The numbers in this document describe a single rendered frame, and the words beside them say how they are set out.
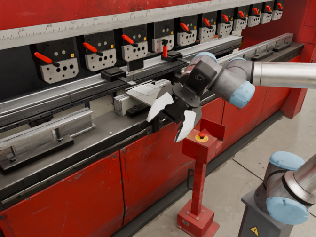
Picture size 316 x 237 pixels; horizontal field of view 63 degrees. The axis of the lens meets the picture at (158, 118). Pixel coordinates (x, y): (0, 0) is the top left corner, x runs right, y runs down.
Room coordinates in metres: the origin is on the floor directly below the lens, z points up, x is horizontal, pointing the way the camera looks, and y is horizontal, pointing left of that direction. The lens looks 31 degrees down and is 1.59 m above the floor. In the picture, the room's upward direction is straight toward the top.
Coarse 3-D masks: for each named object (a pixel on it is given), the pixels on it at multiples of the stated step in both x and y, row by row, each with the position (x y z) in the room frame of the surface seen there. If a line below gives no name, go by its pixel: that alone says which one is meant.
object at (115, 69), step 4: (112, 68) 1.54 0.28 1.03; (116, 68) 1.54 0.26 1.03; (104, 72) 1.50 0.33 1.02; (108, 72) 1.47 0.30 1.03; (112, 72) 1.46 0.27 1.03; (116, 72) 1.47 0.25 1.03; (120, 72) 1.49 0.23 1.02; (124, 72) 1.50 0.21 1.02; (104, 76) 1.48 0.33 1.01; (108, 76) 1.45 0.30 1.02; (112, 76) 1.44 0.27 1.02; (116, 76) 1.46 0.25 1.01; (120, 76) 1.48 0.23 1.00; (124, 76) 1.50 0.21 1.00; (108, 80) 1.45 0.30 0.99; (112, 80) 1.44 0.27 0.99; (120, 80) 1.43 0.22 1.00; (124, 80) 1.41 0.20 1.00; (128, 80) 1.41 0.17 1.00; (128, 84) 1.37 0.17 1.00; (132, 84) 1.36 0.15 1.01; (136, 84) 1.37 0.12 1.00
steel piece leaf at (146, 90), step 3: (144, 87) 1.32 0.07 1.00; (147, 87) 1.32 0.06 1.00; (135, 90) 1.28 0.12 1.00; (138, 90) 1.28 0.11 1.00; (141, 90) 1.28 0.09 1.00; (144, 90) 1.28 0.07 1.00; (147, 90) 1.28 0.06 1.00; (150, 90) 1.28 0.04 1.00; (153, 90) 1.24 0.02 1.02; (156, 90) 1.26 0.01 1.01; (141, 93) 1.25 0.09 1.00; (144, 93) 1.25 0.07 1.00; (147, 93) 1.25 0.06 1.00; (150, 93) 1.23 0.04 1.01; (153, 93) 1.24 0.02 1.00
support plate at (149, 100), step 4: (148, 84) 1.37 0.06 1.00; (152, 84) 1.37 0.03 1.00; (160, 88) 1.31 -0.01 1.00; (128, 92) 1.26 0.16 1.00; (132, 92) 1.26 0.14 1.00; (136, 92) 1.26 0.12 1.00; (156, 92) 1.26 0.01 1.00; (132, 96) 1.22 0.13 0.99; (136, 96) 1.21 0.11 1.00; (140, 96) 1.21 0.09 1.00; (144, 96) 1.21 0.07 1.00; (148, 96) 1.21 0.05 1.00; (152, 96) 1.21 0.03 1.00; (156, 96) 1.21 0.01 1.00; (140, 100) 1.17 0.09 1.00; (144, 100) 1.17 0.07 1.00; (148, 100) 1.17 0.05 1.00; (152, 100) 1.17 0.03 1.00; (148, 104) 1.13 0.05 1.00
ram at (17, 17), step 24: (0, 0) 0.91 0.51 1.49; (24, 0) 0.96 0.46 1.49; (48, 0) 1.02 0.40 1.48; (72, 0) 1.08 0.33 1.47; (96, 0) 1.16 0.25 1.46; (120, 0) 1.24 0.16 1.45; (144, 0) 1.34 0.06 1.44; (168, 0) 1.45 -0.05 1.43; (192, 0) 1.58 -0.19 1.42; (264, 0) 2.19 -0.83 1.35; (0, 24) 0.90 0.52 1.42; (24, 24) 0.95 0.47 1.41; (120, 24) 1.23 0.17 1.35; (0, 48) 0.88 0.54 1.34
